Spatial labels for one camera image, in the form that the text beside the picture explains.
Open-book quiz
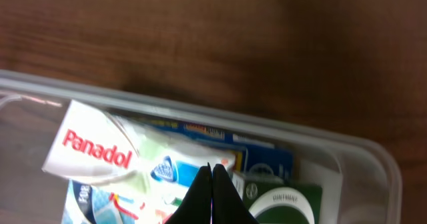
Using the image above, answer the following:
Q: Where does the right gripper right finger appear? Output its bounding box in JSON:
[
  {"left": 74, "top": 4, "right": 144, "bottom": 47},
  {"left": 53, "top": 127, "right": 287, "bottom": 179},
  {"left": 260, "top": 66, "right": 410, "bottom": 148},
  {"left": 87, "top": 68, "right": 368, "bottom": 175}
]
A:
[{"left": 211, "top": 164, "right": 258, "bottom": 224}]

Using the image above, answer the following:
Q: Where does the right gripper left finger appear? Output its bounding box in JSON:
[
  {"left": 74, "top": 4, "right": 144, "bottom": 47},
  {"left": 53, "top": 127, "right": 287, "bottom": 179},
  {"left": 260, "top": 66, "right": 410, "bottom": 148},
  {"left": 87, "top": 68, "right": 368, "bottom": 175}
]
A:
[{"left": 165, "top": 165, "right": 212, "bottom": 224}]

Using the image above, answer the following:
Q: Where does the green ointment box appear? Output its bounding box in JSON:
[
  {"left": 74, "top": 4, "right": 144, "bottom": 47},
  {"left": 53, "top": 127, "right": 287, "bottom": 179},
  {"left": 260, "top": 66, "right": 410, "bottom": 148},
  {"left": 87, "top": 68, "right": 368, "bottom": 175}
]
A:
[{"left": 231, "top": 172, "right": 323, "bottom": 224}]

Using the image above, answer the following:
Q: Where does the blue fever patch box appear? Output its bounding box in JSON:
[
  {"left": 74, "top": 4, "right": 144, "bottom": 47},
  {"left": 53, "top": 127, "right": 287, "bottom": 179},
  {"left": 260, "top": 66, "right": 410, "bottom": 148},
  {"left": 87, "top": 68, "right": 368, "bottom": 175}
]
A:
[{"left": 61, "top": 117, "right": 294, "bottom": 224}]

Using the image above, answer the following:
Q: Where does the white Panadol box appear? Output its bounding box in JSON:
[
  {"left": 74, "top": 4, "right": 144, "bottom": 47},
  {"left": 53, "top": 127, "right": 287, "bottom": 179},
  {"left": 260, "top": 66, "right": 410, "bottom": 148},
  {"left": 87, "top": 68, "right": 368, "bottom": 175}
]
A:
[{"left": 42, "top": 100, "right": 236, "bottom": 194}]

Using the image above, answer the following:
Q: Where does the clear plastic container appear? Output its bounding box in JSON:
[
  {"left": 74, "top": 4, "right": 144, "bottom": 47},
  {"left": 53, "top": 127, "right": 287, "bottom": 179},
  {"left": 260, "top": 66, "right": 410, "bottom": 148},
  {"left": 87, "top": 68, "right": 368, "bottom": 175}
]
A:
[{"left": 1, "top": 70, "right": 402, "bottom": 223}]

